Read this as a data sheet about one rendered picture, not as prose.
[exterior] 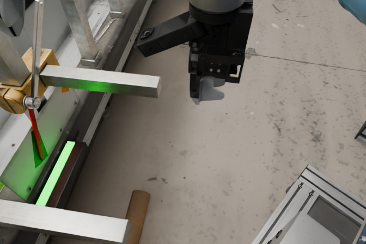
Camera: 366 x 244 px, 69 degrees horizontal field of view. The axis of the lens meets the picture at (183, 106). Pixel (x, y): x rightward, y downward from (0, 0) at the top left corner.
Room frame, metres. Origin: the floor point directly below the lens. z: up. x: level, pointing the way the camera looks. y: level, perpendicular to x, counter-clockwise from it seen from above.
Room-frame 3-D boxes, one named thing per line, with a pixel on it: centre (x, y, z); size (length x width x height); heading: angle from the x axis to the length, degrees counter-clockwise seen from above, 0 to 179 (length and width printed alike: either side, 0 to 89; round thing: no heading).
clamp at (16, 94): (0.37, 0.30, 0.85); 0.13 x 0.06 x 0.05; 171
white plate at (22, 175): (0.31, 0.28, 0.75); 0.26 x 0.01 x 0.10; 171
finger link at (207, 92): (0.32, -0.04, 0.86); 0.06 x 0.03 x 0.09; 81
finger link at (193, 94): (0.32, -0.02, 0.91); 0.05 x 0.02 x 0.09; 171
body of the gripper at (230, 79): (0.33, -0.05, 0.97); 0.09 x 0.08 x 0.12; 81
